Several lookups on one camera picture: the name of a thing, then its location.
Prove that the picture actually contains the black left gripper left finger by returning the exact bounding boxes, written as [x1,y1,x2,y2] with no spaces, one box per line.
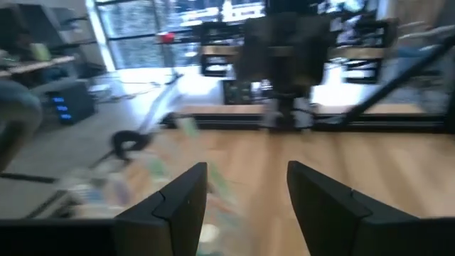
[0,161,209,256]

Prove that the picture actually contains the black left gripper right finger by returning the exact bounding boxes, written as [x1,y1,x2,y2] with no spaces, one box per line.
[286,159,455,256]

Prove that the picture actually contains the teal mouthwash bottle white cap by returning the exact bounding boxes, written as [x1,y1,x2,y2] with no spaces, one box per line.
[198,223,222,247]

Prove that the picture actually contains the mint bristle green grip toothbrush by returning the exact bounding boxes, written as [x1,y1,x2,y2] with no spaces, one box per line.
[175,116,200,139]

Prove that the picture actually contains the clear acrylic organizer box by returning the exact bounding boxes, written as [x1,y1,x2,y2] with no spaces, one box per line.
[58,117,257,256]

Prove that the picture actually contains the white pole black base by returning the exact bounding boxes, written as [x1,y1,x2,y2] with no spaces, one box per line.
[90,73,186,168]

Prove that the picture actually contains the computer tower blue lights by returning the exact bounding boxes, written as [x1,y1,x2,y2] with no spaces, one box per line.
[45,78,96,126]

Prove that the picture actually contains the black equipment rack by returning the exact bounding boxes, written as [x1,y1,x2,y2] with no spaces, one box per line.
[339,19,399,85]
[198,21,246,78]

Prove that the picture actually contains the small red object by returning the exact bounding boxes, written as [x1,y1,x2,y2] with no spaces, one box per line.
[157,31,176,44]

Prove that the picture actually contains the large window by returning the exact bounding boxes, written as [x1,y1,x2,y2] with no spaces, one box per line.
[95,0,202,71]

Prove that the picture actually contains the wooden office desk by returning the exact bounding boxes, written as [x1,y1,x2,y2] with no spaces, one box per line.
[0,53,77,79]

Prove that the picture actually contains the black table edge frame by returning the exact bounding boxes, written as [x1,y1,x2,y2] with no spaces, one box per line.
[159,112,455,133]

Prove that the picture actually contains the black diagonal frame strut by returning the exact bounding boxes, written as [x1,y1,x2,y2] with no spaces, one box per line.
[319,33,455,127]

